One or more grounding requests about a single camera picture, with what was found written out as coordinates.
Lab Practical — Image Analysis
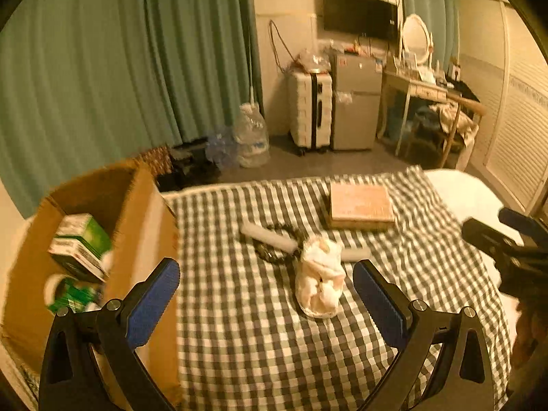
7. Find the brown cardboard box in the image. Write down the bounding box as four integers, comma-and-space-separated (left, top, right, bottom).
2, 163, 182, 410

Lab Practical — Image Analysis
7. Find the black wall television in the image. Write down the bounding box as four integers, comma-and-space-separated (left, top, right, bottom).
322, 0, 398, 42

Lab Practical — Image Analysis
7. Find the brown patterned bag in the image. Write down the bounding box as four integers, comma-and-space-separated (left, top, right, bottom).
134, 145, 173, 178

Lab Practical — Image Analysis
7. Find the white dressing table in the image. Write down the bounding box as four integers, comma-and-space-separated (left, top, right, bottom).
376, 70, 462, 157

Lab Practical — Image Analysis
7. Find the oval vanity mirror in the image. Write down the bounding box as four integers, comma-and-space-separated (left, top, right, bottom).
400, 14, 434, 66

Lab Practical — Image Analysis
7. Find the crushed blue water bottle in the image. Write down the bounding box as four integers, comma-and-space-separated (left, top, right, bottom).
205, 126, 238, 171

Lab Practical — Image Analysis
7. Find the white toothpaste tube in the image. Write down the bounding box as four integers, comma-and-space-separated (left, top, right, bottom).
341, 247, 372, 263

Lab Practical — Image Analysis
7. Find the white bed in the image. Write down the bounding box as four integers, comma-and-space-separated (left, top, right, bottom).
423, 168, 524, 352

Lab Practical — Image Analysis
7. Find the grey mini fridge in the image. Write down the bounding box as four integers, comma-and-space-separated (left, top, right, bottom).
331, 53, 383, 151

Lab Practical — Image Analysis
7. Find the teal curtain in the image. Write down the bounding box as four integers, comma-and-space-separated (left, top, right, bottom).
403, 0, 459, 71
1, 0, 262, 217

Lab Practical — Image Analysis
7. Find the white louvered wardrobe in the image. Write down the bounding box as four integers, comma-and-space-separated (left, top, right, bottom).
458, 0, 547, 212

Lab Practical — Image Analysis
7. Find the black bead bracelet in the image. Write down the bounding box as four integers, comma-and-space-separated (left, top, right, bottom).
251, 223, 308, 265

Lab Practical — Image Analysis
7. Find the wooden chair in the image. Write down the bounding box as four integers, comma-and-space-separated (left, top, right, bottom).
437, 93, 488, 172

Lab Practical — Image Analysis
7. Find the crumpled white cloth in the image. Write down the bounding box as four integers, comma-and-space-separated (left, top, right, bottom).
295, 236, 347, 319

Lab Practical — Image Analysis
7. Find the white suitcase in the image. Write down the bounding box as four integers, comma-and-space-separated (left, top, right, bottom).
288, 72, 333, 155

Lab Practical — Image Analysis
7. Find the green white medicine box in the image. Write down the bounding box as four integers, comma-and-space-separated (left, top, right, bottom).
48, 213, 111, 283

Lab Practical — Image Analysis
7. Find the tan hardcover book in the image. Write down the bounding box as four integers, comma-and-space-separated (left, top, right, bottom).
329, 182, 396, 230

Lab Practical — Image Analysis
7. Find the large clear water bottle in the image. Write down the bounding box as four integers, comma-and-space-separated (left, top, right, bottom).
233, 103, 270, 168

